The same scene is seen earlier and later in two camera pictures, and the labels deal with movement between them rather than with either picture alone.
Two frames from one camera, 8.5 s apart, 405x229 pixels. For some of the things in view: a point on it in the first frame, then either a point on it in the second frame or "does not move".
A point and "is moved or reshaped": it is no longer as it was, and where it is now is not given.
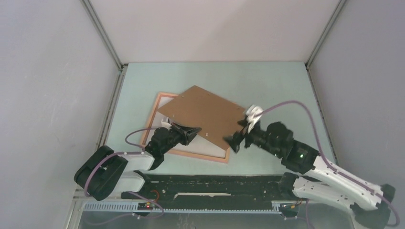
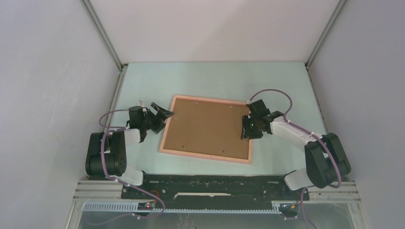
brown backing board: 218,118 is moved or reshaped
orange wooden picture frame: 160,95 is moved or reshaped
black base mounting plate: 218,191 does not move
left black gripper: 186,133 to 159,118
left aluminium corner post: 119,80 does not move
